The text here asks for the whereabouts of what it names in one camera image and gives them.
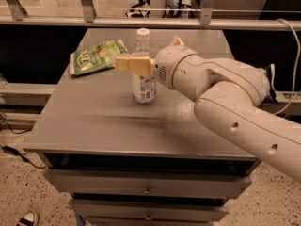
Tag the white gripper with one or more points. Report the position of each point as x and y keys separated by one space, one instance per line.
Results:
x=167 y=64

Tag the clear plastic water bottle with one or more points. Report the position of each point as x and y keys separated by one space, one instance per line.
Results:
x=144 y=88

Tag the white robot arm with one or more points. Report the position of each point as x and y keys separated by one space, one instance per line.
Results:
x=227 y=96

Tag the black office chair base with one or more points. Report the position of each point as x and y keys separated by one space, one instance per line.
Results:
x=160 y=9

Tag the green chip bag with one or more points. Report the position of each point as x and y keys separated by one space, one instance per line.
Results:
x=96 y=58

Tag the grey drawer cabinet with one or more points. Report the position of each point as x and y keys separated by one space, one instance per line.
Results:
x=93 y=123

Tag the blue chip bag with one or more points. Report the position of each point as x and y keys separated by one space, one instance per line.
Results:
x=269 y=72

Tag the upper grey drawer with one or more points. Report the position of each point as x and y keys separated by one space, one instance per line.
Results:
x=148 y=184

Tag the grey drawer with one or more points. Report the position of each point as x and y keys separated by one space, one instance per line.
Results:
x=148 y=184
x=147 y=210

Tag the metal railing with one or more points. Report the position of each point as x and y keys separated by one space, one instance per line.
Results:
x=207 y=14

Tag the lower grey drawer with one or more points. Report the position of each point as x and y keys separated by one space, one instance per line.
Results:
x=147 y=210

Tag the black and white shoe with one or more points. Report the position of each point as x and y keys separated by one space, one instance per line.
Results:
x=29 y=218

